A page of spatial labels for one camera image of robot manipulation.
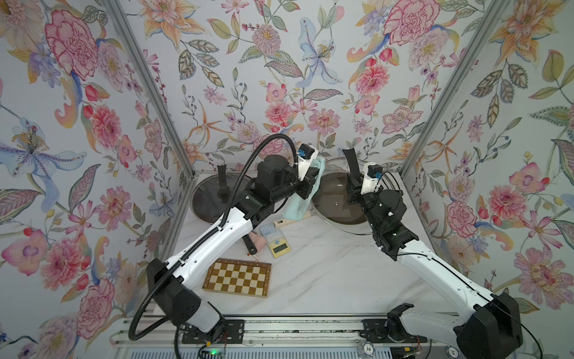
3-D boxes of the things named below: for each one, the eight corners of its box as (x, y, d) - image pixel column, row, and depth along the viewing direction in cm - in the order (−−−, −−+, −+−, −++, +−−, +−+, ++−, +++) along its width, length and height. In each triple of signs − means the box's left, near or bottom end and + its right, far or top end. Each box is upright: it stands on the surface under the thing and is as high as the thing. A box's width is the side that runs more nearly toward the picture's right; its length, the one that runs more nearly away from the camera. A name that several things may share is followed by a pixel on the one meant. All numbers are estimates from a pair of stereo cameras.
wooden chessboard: (205, 290, 84) (203, 287, 82) (214, 260, 92) (213, 257, 89) (267, 297, 83) (267, 295, 81) (272, 266, 90) (271, 263, 88)
